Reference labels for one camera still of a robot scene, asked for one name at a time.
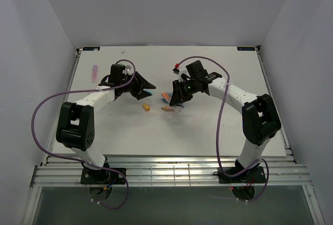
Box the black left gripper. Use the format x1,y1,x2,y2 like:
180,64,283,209
120,71,156,100

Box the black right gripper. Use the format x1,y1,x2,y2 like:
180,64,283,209
170,78,198,106

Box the orange capped marker pen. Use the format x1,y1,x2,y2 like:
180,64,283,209
161,92,170,100

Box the orange pink highlighter pen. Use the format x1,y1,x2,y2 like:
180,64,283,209
161,106,182,112

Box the orange highlighter cap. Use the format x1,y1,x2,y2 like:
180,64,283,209
142,104,150,112

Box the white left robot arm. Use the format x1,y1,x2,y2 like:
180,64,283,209
56,64,156,183

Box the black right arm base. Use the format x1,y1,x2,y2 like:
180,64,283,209
213,160,266,183

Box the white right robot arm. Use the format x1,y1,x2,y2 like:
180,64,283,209
168,57,281,182

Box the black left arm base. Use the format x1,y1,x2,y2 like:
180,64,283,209
80,163,125,185

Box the blue label sticker left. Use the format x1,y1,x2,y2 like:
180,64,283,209
82,47,100,51

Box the blue label sticker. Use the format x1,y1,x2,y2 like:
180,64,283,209
237,46,255,51
82,47,100,51

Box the blue label sticker right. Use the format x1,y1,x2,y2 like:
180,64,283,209
237,46,255,51

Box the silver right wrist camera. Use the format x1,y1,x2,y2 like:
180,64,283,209
172,63,190,82

